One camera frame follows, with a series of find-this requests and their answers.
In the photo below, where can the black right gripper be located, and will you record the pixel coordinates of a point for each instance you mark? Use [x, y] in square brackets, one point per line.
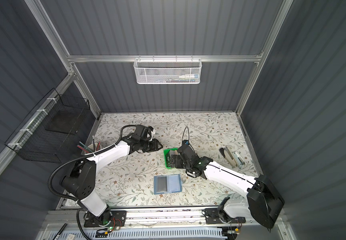
[177, 164]

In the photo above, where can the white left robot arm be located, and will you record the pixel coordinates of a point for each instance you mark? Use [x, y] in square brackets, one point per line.
[81, 178]

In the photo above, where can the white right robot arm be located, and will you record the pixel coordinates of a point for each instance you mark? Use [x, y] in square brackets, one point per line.
[264, 202]

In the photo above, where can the beige black stapler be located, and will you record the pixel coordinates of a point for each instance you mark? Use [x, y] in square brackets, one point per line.
[228, 156]

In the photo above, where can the white pencil cup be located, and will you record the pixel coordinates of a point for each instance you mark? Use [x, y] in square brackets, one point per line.
[92, 148]

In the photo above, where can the green pencil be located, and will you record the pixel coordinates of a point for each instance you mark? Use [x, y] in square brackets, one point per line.
[84, 148]

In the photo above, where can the black pen on base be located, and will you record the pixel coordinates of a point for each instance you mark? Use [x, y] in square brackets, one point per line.
[59, 233]

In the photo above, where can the green plastic card tray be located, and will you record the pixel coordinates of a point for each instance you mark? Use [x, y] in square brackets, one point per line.
[165, 153]

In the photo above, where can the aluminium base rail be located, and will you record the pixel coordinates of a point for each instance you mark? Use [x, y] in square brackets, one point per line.
[169, 216]

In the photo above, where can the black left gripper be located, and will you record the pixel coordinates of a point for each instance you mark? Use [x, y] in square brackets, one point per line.
[155, 145]

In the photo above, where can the stack of cards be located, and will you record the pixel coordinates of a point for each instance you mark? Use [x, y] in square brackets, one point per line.
[172, 157]

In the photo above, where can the black VIP card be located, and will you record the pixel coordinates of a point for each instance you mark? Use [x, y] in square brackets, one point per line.
[160, 184]

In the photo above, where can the white mesh wall basket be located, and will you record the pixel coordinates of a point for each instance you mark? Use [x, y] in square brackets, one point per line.
[166, 72]

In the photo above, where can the red pencil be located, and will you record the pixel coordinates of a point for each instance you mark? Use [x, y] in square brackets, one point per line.
[98, 146]

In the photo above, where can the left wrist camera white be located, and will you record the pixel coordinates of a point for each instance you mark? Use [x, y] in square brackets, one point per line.
[151, 133]

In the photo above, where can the black wire basket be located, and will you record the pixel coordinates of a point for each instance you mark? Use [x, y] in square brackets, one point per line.
[53, 133]

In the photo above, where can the white tube in basket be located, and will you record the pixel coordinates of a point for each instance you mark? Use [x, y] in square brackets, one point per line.
[190, 77]

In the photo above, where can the blue leather card holder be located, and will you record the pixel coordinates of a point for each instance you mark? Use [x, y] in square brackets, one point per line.
[174, 184]

